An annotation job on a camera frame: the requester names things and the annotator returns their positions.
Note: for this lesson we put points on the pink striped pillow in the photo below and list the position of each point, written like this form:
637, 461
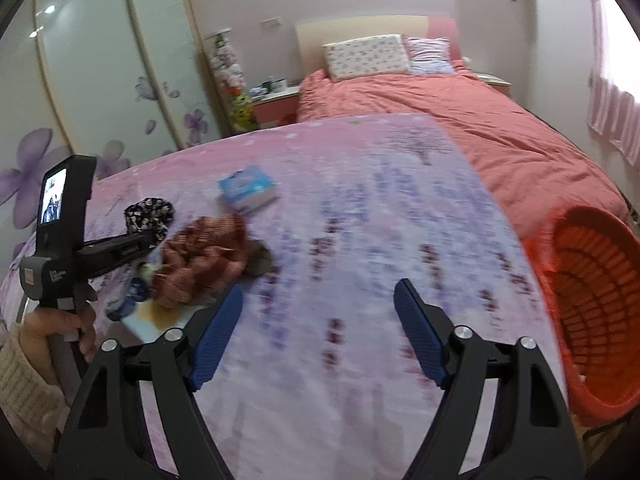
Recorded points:
430, 52

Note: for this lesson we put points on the pink curtain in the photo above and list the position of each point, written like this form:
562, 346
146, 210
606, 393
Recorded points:
612, 110

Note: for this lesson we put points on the white floral pillow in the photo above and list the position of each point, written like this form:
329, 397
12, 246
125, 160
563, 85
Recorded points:
367, 57

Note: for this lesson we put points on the flower print wardrobe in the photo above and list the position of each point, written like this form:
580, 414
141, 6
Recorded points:
100, 60

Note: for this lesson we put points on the black dotted mesh mat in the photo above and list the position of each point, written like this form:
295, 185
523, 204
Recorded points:
147, 217

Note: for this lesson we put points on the person's left forearm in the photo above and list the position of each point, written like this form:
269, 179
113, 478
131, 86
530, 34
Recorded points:
25, 390

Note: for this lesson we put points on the person's left hand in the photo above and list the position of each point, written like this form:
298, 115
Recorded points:
45, 321

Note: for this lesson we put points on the pink white nightstand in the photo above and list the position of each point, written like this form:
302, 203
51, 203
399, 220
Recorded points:
492, 84
275, 107

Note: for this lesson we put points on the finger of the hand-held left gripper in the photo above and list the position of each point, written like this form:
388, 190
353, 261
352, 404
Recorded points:
120, 255

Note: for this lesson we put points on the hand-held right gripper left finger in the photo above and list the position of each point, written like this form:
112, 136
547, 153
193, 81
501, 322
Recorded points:
217, 340

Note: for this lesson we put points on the dark grey wrapper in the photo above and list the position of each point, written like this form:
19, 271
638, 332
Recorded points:
260, 260

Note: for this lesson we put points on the white mug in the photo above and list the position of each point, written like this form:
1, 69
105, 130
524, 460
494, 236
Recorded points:
280, 85

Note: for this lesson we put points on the salmon duvet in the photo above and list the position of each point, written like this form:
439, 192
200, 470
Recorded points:
475, 125

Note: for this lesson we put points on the beige pink headboard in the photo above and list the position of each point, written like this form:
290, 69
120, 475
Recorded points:
360, 27

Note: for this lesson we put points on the orange plastic basket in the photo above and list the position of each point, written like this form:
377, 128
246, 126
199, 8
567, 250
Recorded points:
595, 310

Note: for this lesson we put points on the hanging plush toy column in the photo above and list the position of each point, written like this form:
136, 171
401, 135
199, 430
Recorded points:
225, 65

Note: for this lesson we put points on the blue white snack packet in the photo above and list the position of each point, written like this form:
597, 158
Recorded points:
150, 317

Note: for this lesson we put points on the red brown patterned bag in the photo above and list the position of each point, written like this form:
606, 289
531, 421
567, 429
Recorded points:
200, 260

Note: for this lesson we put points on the pink printed tablecloth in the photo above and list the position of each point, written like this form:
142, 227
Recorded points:
325, 210

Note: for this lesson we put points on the blue white tissue packet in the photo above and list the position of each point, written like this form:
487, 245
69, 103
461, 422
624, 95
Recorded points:
247, 187

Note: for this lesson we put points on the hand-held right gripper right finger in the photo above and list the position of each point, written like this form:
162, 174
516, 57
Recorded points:
417, 332

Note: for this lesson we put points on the white wall switch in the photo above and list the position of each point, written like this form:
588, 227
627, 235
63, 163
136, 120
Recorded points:
271, 22

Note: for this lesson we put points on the yellow green plush toy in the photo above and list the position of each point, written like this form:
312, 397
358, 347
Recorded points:
242, 110

